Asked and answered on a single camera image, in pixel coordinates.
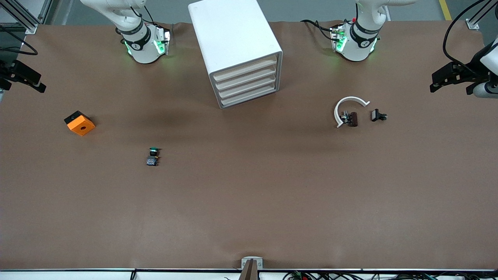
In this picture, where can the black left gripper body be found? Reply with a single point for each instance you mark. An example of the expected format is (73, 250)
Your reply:
(468, 72)

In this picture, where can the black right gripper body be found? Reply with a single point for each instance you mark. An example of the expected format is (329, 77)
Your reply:
(8, 72)

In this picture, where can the green push button switch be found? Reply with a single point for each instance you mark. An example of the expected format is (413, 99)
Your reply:
(152, 161)

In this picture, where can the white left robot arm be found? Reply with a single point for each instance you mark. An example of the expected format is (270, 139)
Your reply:
(356, 50)

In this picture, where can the white drawer cabinet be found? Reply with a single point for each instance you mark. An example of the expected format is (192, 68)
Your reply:
(229, 35)

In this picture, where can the orange and black box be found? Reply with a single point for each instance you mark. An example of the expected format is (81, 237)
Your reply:
(82, 126)

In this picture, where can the aluminium frame post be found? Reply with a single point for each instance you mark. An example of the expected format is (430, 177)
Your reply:
(30, 28)
(472, 25)

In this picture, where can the small black push switch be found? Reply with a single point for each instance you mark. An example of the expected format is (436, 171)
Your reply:
(376, 115)

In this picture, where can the brown rocker switch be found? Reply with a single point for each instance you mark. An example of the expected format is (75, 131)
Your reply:
(353, 119)

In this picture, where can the white table edge rail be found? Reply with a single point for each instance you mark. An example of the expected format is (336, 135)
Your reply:
(78, 275)

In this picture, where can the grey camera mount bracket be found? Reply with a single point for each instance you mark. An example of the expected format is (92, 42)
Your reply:
(251, 264)

